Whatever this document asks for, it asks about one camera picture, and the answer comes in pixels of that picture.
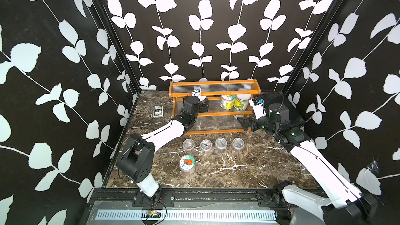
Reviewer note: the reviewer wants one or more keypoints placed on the small black white card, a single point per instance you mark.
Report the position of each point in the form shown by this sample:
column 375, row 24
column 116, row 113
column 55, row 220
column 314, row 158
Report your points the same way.
column 158, row 111

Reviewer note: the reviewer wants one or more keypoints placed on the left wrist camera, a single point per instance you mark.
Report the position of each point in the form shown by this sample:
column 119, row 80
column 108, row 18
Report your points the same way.
column 196, row 91

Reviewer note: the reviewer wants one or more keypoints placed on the black front rail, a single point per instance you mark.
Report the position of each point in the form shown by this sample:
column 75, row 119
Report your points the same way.
column 171, row 196

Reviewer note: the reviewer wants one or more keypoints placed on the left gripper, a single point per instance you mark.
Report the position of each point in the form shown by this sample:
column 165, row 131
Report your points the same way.
column 203, row 106

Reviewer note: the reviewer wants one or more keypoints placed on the white slotted cable duct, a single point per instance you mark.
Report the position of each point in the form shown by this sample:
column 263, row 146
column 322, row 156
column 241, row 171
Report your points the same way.
column 190, row 215

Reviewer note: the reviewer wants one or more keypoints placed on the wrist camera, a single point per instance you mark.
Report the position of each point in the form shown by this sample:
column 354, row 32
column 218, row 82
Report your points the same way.
column 196, row 91
column 258, row 105

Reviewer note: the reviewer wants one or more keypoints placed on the orange wooden shelf rack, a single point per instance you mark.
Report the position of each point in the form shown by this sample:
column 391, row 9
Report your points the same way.
column 213, row 90

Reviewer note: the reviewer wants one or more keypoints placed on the small seed jar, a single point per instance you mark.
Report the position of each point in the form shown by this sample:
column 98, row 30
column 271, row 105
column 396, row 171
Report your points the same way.
column 221, row 144
column 238, row 144
column 188, row 145
column 206, row 146

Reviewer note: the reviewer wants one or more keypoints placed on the small circuit board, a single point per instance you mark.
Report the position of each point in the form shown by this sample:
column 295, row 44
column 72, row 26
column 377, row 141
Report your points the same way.
column 153, row 214

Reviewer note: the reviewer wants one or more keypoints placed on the black flat case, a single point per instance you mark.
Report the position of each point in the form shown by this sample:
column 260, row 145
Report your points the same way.
column 280, row 114

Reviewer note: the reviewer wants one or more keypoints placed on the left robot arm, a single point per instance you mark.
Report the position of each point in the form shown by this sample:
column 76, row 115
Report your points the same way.
column 136, row 158

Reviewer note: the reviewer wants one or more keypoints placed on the yellow green label jar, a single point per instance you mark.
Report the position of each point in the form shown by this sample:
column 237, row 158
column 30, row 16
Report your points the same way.
column 227, row 101

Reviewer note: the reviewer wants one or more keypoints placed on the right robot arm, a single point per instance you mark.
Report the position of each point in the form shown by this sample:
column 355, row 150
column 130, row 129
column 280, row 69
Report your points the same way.
column 344, row 203

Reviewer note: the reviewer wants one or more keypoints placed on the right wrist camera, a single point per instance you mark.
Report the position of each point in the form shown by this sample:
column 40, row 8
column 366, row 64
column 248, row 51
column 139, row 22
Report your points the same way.
column 258, row 105

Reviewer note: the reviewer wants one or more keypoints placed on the green label large jar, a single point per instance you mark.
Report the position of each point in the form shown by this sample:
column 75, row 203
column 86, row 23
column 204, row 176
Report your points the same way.
column 242, row 101

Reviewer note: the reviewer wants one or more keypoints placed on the red label large jar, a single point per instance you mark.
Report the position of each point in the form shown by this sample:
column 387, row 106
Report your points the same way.
column 187, row 164

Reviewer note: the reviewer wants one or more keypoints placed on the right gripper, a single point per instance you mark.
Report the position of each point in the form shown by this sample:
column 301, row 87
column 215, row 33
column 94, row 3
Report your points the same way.
column 246, row 121

